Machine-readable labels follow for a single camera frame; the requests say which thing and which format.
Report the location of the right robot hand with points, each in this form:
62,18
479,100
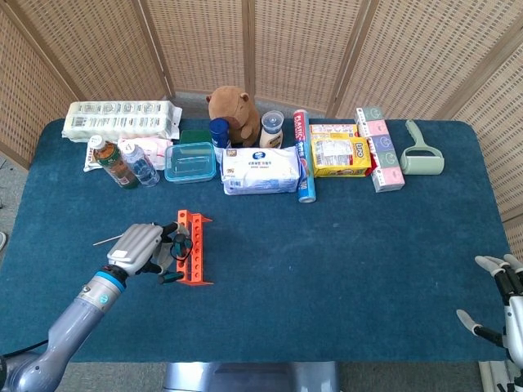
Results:
514,326

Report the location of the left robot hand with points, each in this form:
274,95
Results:
135,245

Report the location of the large green black screwdriver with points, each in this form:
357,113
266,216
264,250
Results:
181,245

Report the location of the small green black screwdriver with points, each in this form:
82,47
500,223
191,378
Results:
169,278

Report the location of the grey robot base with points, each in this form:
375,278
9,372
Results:
245,377

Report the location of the orange tool rack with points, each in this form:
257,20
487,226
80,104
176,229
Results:
198,253

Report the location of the black metal precision screwdriver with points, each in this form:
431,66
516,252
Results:
104,241

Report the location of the clear water bottle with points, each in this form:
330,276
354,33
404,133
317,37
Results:
143,167

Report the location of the green tea bottle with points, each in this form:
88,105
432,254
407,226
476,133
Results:
118,167

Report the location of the pink white snack bag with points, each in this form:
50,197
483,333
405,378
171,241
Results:
155,149

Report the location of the clear container blue lid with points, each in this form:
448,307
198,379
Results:
190,163

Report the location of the green box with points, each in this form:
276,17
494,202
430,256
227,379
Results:
196,136

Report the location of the blue white spray can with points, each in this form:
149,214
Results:
220,132

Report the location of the white wet wipes pack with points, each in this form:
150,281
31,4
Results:
261,171

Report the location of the brown capybara plush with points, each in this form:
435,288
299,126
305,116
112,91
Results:
237,110

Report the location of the white bottle clear cap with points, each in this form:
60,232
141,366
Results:
271,136

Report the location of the blue plastic wrap roll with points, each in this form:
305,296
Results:
305,179

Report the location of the green lint roller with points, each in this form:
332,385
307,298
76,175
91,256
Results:
421,163

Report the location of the blue felt table cover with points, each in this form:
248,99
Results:
327,265

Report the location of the pastel tissue box stack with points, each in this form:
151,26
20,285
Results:
384,163

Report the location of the yellow snack bag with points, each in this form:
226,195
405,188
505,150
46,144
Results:
339,159

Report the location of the wicker folding screen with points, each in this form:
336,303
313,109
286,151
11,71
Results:
286,49

